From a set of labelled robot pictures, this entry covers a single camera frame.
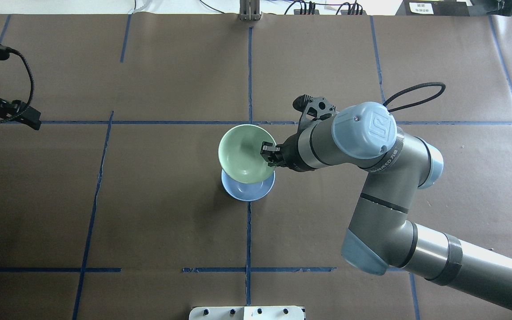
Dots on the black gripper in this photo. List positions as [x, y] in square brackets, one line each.
[290, 153]

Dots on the green bowl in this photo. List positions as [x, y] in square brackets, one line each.
[239, 153]

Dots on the blue bowl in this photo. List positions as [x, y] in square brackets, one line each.
[247, 192]

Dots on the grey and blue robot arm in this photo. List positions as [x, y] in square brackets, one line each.
[379, 235]

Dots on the black power strip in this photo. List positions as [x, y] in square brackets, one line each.
[310, 8]

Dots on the aluminium frame post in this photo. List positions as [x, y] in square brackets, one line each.
[249, 10]

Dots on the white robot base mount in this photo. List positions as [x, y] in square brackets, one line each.
[277, 312]

